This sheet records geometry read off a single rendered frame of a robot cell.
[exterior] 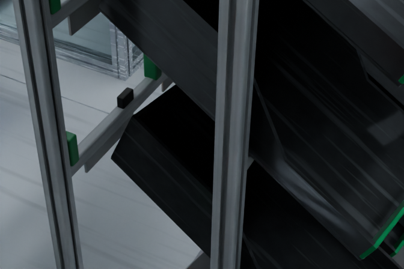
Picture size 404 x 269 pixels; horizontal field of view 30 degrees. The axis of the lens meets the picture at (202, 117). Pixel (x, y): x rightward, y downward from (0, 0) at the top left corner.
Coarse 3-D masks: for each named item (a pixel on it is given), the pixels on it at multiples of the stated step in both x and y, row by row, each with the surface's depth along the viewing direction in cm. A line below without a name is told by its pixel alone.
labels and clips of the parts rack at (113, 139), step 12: (96, 0) 66; (84, 12) 65; (96, 12) 66; (72, 24) 63; (84, 24) 65; (144, 60) 78; (144, 72) 79; (156, 72) 78; (168, 84) 85; (120, 96) 74; (132, 96) 75; (120, 132) 78; (72, 144) 67; (108, 144) 76; (72, 156) 68; (96, 156) 75
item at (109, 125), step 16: (64, 0) 60; (80, 0) 61; (64, 16) 60; (144, 80) 78; (160, 80) 80; (144, 96) 78; (112, 112) 74; (128, 112) 75; (96, 128) 72; (112, 128) 73; (80, 144) 70; (96, 144) 71; (80, 160) 69
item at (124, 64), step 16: (0, 32) 165; (16, 32) 162; (112, 32) 148; (64, 48) 158; (112, 48) 150; (128, 48) 151; (80, 64) 158; (96, 64) 155; (112, 64) 153; (128, 64) 154
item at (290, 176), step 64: (128, 0) 57; (192, 0) 64; (192, 64) 56; (256, 64) 62; (320, 64) 65; (256, 128) 55; (320, 128) 61; (384, 128) 64; (320, 192) 55; (384, 192) 60
